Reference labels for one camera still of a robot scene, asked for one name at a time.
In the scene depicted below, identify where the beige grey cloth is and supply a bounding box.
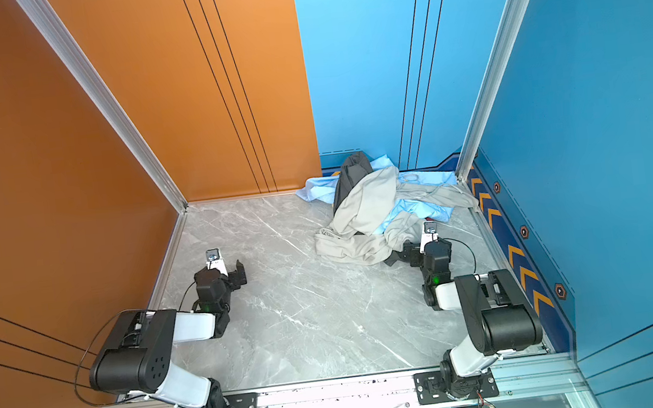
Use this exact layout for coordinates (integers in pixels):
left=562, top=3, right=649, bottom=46
left=314, top=166, right=477, bottom=265

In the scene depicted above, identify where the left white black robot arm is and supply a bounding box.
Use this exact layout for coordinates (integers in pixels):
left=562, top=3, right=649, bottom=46
left=88, top=260, right=248, bottom=408

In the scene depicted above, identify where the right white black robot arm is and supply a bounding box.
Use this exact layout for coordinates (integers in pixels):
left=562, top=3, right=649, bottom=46
left=385, top=237, right=544, bottom=401

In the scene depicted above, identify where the light blue cloth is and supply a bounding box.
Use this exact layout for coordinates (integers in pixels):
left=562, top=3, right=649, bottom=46
left=296, top=171, right=457, bottom=235

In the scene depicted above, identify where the dark grey cloth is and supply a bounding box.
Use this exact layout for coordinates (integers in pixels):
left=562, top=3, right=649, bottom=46
left=333, top=151, right=373, bottom=212

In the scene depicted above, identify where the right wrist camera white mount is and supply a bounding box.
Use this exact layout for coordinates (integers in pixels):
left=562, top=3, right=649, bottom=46
left=419, top=220, right=438, bottom=254

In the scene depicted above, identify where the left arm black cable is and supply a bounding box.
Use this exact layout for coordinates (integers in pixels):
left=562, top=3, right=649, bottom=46
left=62, top=278, right=210, bottom=408

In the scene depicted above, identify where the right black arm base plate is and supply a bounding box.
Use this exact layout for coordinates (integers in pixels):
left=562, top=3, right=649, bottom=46
left=413, top=370, right=500, bottom=406

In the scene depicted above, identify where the right aluminium corner post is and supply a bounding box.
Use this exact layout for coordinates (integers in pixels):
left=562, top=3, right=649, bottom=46
left=455, top=0, right=531, bottom=184

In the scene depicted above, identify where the aluminium corner post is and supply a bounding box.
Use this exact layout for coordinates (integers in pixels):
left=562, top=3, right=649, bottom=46
left=455, top=0, right=531, bottom=184
left=15, top=0, right=189, bottom=215

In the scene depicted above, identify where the left aluminium corner post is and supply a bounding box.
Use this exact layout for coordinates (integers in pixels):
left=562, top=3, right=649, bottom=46
left=15, top=0, right=189, bottom=215

